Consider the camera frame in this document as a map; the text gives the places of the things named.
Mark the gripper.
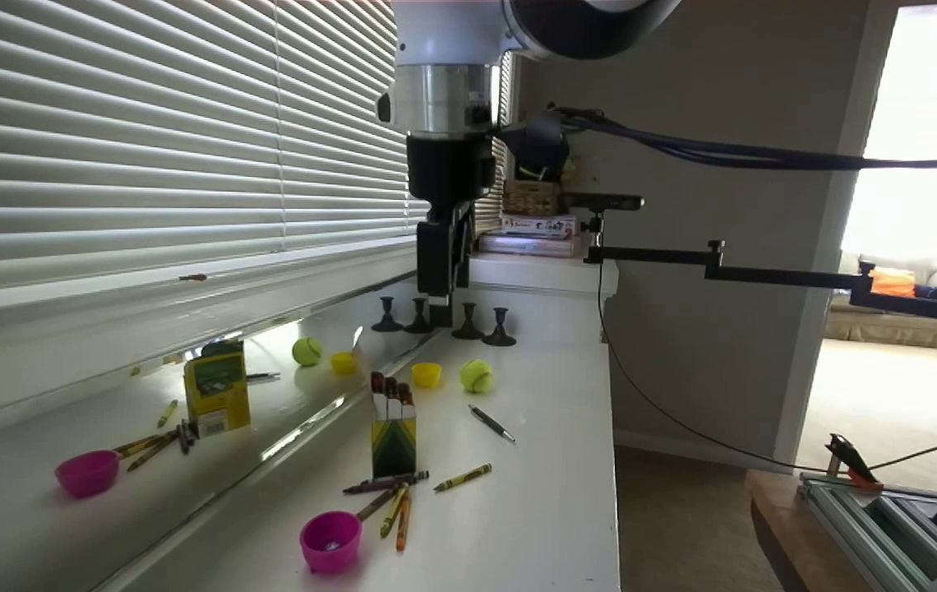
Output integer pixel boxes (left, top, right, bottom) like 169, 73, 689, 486
406, 132, 498, 329

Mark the green yellow crayon box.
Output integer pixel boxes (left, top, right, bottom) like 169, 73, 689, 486
370, 393, 419, 480

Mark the yellow crayon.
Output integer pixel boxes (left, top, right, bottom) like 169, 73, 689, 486
379, 484, 410, 539
433, 463, 493, 493

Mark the purple crayon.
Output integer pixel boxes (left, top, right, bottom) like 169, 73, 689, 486
342, 470, 431, 495

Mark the brown crayon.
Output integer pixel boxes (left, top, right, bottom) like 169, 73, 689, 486
355, 487, 400, 523

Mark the orange crayon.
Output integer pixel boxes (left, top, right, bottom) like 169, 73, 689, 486
395, 489, 413, 553

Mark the pink bowl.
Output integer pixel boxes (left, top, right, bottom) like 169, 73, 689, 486
299, 510, 363, 575

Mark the black candle holder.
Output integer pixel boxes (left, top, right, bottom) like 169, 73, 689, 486
371, 296, 404, 334
404, 298, 436, 335
451, 302, 485, 341
482, 307, 518, 348

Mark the stack of books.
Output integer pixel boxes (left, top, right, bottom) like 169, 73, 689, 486
478, 213, 585, 259

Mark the wicker basket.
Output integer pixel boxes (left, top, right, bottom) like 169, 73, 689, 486
503, 180, 562, 217

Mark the tennis ball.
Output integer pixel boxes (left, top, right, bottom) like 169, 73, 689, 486
459, 358, 494, 394

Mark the row of brown crayons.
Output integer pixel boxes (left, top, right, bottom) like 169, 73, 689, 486
370, 371, 416, 407

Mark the black pen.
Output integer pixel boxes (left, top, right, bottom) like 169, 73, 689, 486
468, 404, 517, 445

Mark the row of white window blinds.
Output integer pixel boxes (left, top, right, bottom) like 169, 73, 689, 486
0, 0, 515, 298

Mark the orange cushion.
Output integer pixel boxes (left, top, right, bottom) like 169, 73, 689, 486
870, 266, 918, 299

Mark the orange black clamp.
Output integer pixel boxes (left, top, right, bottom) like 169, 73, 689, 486
824, 432, 885, 493

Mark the beige sofa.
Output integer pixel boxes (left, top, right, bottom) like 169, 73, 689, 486
824, 250, 937, 354

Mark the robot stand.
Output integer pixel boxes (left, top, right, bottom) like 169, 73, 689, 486
745, 467, 937, 592

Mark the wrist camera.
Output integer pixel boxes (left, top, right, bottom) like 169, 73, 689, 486
501, 111, 571, 183

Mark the camera on mount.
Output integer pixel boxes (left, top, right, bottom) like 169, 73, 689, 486
562, 192, 937, 330

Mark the black cable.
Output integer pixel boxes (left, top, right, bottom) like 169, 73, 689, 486
596, 215, 937, 475

